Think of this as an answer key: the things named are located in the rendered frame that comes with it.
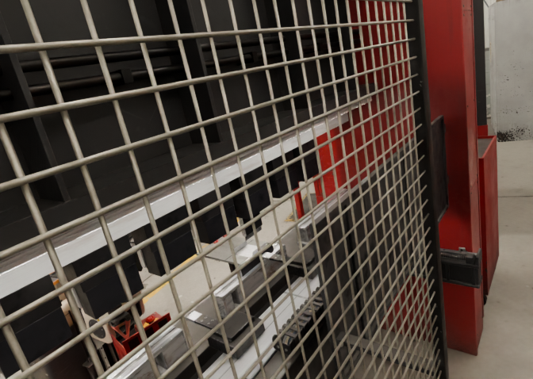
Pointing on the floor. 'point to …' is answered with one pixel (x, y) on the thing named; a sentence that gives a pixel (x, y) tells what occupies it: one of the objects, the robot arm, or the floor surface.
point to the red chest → (488, 208)
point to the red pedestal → (299, 204)
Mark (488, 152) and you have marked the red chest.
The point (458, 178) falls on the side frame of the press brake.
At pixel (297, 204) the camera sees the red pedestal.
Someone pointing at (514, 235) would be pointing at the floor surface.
